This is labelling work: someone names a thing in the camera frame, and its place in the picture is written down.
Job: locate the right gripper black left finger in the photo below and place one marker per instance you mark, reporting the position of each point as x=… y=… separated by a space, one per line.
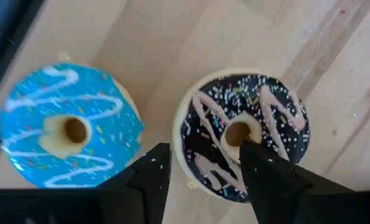
x=150 y=174

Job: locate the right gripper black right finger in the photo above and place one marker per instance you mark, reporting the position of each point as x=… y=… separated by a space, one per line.
x=269 y=180

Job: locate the chocolate frosted sprinkled donut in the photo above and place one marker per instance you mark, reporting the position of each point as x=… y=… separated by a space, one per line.
x=203 y=149

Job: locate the blue frosted donut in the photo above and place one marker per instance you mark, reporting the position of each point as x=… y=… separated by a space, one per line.
x=29 y=124

